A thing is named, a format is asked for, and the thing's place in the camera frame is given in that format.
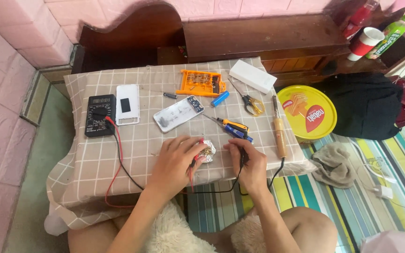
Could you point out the person's right hand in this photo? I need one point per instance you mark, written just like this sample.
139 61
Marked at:
253 168

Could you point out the person's left hand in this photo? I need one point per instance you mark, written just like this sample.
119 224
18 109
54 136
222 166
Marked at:
174 165

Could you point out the black multimeter probe lead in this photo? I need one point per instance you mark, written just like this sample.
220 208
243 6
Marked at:
243 156

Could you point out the red multimeter probe lead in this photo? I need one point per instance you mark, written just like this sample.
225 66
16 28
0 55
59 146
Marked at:
111 122

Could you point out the beige checked tablecloth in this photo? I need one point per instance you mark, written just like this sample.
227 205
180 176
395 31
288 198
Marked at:
142 154

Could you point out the crumpled foil with metal parts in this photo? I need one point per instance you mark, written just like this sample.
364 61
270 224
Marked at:
208 151

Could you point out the blue screwdriver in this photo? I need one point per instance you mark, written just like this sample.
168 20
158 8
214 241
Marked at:
236 132

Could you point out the orange and black screwdriver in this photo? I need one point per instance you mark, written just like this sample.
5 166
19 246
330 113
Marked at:
236 124

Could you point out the white power bank with circuit board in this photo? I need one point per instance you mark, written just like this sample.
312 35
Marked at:
176 114

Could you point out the cream fluffy cushion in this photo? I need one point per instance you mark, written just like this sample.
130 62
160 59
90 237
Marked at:
178 233

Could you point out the white power bank cover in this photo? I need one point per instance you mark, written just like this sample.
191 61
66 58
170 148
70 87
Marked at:
128 104

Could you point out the yellow round biscuit tin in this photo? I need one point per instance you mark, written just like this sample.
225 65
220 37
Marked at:
306 112

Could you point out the blue cylindrical battery cell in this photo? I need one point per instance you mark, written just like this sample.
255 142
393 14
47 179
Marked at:
220 98

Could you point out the grey crumpled cloth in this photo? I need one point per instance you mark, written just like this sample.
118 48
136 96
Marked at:
332 165

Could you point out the person's right leg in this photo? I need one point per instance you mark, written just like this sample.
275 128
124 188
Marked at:
311 228

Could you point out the person's leg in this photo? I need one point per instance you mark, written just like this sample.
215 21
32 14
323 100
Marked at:
90 239
311 228

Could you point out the orange screwdriver bit case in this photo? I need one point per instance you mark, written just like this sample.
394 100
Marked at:
199 82

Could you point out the black digital multimeter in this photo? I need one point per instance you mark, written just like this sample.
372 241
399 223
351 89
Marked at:
100 114

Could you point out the white rectangular box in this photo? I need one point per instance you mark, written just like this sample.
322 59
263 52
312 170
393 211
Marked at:
252 75

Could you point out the striped colourful floor mat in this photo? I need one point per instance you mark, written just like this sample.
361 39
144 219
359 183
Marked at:
350 214

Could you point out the person's left leg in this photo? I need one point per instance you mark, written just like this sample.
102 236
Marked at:
90 239

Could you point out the black bag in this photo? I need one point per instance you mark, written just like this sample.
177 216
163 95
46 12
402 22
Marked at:
364 105

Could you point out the dark wooden headboard shelf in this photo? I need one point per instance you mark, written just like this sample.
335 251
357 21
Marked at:
258 38

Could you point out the pink plastic bag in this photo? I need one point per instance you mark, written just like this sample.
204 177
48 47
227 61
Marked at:
396 243

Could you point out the red and white paper cup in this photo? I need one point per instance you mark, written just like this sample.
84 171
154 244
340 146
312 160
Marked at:
366 43

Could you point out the red plastic bottle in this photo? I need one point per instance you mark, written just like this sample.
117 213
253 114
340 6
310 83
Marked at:
359 17

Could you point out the green drink bottle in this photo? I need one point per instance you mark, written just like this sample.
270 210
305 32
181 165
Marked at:
388 37

